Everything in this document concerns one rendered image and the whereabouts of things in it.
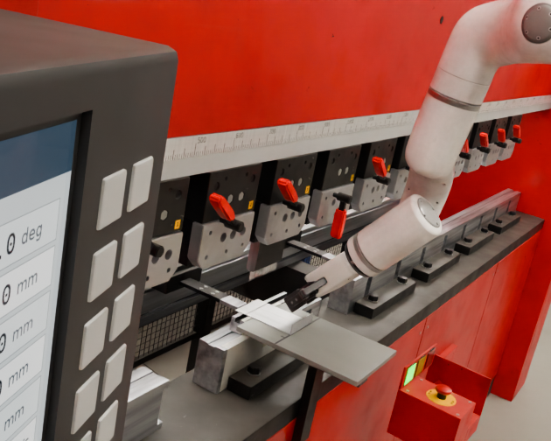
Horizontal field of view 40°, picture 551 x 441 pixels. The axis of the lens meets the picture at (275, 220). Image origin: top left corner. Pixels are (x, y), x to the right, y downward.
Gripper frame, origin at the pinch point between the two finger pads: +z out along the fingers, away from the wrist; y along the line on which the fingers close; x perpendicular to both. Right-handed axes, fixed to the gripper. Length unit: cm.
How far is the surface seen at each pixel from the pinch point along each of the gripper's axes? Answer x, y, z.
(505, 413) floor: 81, -201, 71
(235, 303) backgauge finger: -6.4, 2.1, 13.1
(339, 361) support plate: 14.0, 5.6, -3.3
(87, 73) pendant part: -4, 105, -66
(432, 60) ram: -34, -55, -32
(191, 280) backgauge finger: -15.9, 0.8, 21.1
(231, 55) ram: -33, 30, -31
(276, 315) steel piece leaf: 0.1, -0.9, 8.1
